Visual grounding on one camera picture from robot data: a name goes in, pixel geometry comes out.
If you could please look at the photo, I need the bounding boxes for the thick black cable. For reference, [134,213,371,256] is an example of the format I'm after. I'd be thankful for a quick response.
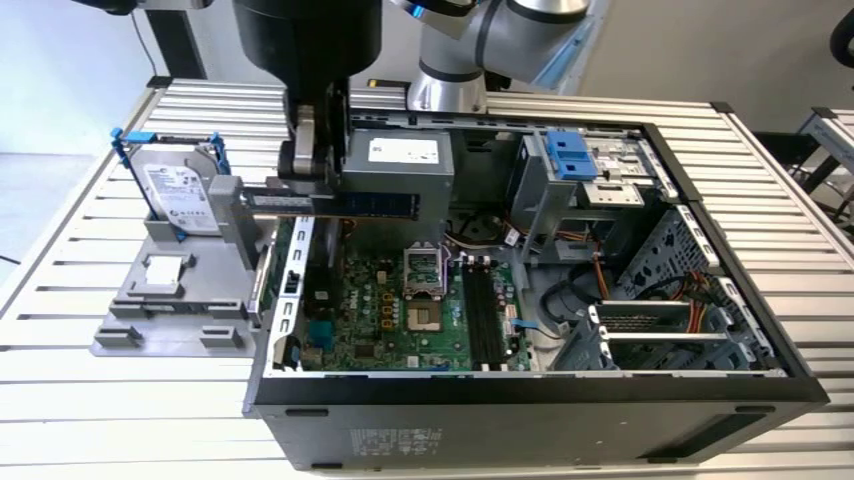
[540,280,589,327]

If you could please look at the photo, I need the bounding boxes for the silver CPU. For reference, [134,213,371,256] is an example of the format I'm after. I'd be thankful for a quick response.
[142,258,182,289]

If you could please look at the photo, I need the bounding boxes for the power supply wire bundle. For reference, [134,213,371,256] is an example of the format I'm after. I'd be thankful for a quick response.
[443,214,528,254]

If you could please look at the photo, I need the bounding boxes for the green graphics card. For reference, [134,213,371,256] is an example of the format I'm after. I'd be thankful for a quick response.
[252,174,299,326]

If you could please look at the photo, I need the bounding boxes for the perforated metal disk bay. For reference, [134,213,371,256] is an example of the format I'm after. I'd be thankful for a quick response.
[552,204,779,374]

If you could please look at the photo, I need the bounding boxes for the grey parts rack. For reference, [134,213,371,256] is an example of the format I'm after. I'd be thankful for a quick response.
[88,174,281,361]

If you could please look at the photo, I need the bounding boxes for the metal optical drive cage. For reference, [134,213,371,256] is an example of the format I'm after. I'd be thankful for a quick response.
[512,130,659,251]

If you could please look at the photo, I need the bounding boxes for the neighbouring slatted metal table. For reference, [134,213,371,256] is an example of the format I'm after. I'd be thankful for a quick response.
[796,105,854,151]

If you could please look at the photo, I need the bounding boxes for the black open PC case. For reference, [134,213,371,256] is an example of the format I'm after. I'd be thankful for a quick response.
[240,104,832,474]

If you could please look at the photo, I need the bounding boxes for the metal socket cover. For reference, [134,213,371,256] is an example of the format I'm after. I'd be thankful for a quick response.
[403,243,447,300]

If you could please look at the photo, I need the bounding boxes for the RAM memory stick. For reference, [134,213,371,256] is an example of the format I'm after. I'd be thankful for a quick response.
[244,191,423,222]

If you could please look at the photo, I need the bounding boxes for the black upright post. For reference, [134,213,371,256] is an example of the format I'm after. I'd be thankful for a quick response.
[141,8,208,81]

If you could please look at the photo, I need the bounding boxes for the round internal speaker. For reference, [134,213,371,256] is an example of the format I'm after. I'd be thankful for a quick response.
[460,214,503,247]

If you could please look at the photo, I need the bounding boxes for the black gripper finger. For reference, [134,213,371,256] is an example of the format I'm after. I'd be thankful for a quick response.
[276,78,352,200]

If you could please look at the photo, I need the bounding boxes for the orange wire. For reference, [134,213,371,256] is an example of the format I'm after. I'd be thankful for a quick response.
[589,252,609,302]

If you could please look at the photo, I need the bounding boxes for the grey power supply unit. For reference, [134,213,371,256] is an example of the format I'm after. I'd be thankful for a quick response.
[343,128,456,251]

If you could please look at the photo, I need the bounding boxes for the red yellow power wires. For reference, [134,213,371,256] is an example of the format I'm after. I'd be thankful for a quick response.
[684,272,714,335]

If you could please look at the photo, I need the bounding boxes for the green motherboard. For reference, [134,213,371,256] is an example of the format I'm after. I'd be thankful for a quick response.
[299,252,535,374]

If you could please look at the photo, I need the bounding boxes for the blue plastic drive latch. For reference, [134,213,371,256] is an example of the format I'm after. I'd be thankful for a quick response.
[544,130,596,184]

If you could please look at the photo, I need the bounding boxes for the black office chair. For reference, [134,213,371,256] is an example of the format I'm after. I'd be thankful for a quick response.
[828,17,854,69]

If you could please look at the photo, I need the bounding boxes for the CPU socket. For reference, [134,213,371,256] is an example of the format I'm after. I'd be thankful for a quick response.
[405,297,443,334]

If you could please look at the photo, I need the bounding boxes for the black RAM slot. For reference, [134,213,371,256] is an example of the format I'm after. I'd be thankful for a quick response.
[479,257,500,372]
[485,257,508,372]
[464,257,484,372]
[471,257,492,372]

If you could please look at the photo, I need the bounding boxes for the hard disk in blue carrier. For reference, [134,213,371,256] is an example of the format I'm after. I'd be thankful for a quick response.
[106,128,232,240]

